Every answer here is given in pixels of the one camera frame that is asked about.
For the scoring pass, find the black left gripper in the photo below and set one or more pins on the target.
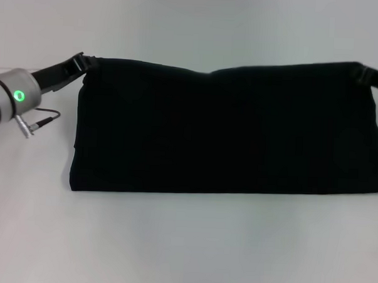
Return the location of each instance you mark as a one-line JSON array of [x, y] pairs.
[[53, 76]]

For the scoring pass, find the black shirt with white print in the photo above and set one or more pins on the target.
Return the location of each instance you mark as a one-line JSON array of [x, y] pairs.
[[224, 127]]

